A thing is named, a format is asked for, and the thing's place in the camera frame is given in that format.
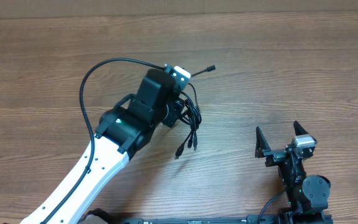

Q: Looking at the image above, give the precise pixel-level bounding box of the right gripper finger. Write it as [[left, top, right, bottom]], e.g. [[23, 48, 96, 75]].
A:
[[293, 121, 308, 136], [255, 126, 270, 158]]

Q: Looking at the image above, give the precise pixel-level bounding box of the thick black USB cable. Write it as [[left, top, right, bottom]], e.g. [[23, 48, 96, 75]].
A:
[[178, 65, 216, 152]]

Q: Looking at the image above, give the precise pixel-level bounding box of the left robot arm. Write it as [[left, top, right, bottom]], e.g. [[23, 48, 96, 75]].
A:
[[23, 67, 191, 224]]

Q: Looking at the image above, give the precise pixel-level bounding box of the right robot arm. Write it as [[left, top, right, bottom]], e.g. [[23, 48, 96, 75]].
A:
[[255, 121, 333, 223]]

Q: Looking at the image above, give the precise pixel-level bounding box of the right camera cable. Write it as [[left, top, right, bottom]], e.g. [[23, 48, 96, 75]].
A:
[[257, 186, 288, 224]]

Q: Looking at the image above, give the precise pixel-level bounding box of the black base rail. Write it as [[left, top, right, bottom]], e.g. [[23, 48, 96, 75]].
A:
[[79, 214, 334, 224]]

